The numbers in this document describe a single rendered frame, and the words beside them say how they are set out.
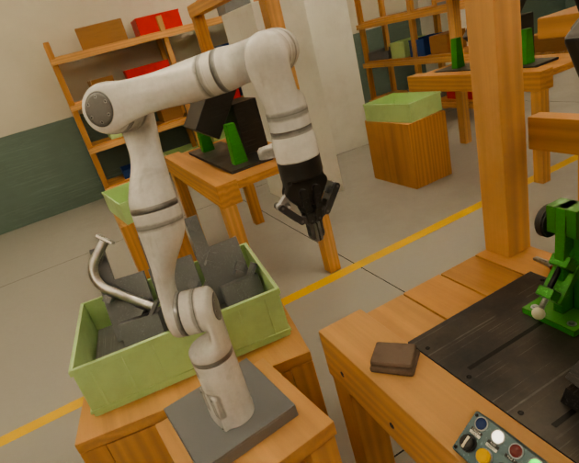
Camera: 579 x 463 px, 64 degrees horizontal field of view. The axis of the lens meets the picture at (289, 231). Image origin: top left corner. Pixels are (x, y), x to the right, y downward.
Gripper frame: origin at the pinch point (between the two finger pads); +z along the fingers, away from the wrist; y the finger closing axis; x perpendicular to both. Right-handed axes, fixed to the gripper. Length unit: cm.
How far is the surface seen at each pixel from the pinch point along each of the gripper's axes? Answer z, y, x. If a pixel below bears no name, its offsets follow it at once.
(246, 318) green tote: 40, -8, 46
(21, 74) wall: -61, -64, 678
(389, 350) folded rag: 36.9, 12.0, 3.2
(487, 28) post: -22, 66, 19
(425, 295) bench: 42, 37, 20
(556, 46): 111, 750, 505
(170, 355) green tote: 42, -32, 49
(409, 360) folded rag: 36.9, 13.2, -2.4
